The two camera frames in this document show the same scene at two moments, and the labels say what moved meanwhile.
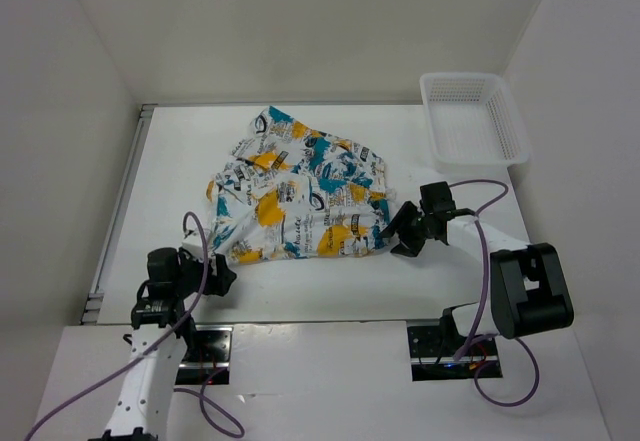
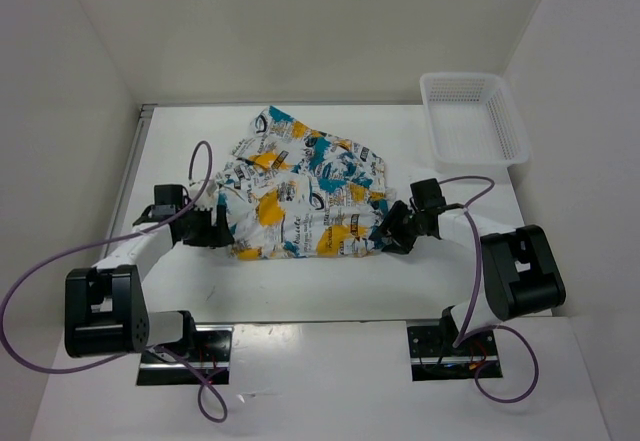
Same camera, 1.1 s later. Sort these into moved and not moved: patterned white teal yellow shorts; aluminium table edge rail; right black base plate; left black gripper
Moved: left black gripper
Not moved: right black base plate; patterned white teal yellow shorts; aluminium table edge rail
